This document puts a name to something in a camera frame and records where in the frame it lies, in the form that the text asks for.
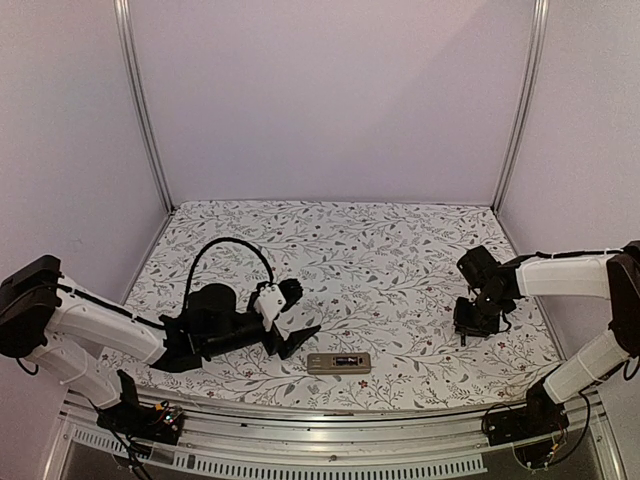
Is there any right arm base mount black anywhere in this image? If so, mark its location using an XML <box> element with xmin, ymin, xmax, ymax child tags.
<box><xmin>481</xmin><ymin>381</ymin><xmax>569</xmax><ymax>469</ymax></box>

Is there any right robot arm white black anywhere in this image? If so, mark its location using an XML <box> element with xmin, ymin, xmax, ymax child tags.
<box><xmin>453</xmin><ymin>240</ymin><xmax>639</xmax><ymax>436</ymax></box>

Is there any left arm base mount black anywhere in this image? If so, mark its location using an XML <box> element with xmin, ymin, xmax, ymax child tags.
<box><xmin>97</xmin><ymin>370</ymin><xmax>185</xmax><ymax>445</ymax></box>

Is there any grey remote control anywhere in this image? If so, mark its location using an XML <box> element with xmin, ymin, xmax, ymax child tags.
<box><xmin>306</xmin><ymin>353</ymin><xmax>372</xmax><ymax>375</ymax></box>

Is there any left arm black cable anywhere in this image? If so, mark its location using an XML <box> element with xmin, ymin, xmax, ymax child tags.
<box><xmin>182</xmin><ymin>236</ymin><xmax>276</xmax><ymax>301</ymax></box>

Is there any left aluminium frame post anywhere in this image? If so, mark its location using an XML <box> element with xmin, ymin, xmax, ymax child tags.
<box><xmin>113</xmin><ymin>0</ymin><xmax>175</xmax><ymax>214</ymax></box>

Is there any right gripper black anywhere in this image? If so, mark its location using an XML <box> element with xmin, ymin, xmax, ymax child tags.
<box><xmin>453</xmin><ymin>291</ymin><xmax>510</xmax><ymax>338</ymax></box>

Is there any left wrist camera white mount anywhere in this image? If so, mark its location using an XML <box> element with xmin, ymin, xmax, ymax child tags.
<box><xmin>250</xmin><ymin>283</ymin><xmax>286</xmax><ymax>332</ymax></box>

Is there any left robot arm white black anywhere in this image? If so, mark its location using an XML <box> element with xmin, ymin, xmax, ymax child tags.
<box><xmin>1</xmin><ymin>255</ymin><xmax>320</xmax><ymax>434</ymax></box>

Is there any aluminium front rail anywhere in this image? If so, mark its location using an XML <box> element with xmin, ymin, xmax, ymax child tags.
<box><xmin>43</xmin><ymin>388</ymin><xmax>629</xmax><ymax>479</ymax></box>

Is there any floral patterned table mat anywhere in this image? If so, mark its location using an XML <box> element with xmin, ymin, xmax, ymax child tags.
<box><xmin>101</xmin><ymin>201</ymin><xmax>560</xmax><ymax>410</ymax></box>

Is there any aluminium frame post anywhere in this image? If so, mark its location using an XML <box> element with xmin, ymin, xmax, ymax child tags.
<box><xmin>113</xmin><ymin>0</ymin><xmax>175</xmax><ymax>214</ymax></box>
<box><xmin>491</xmin><ymin>0</ymin><xmax>549</xmax><ymax>217</ymax></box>

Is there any right aluminium frame post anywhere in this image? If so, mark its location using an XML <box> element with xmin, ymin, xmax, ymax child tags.
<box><xmin>491</xmin><ymin>0</ymin><xmax>549</xmax><ymax>217</ymax></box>

